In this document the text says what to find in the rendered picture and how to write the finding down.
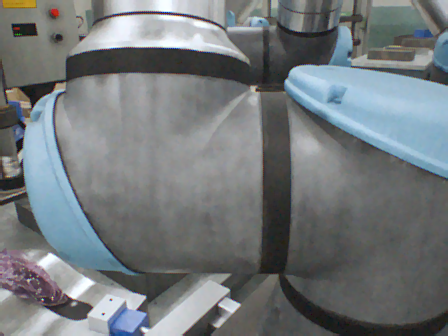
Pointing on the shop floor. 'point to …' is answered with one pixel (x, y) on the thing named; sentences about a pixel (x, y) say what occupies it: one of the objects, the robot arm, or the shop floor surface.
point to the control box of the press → (35, 45)
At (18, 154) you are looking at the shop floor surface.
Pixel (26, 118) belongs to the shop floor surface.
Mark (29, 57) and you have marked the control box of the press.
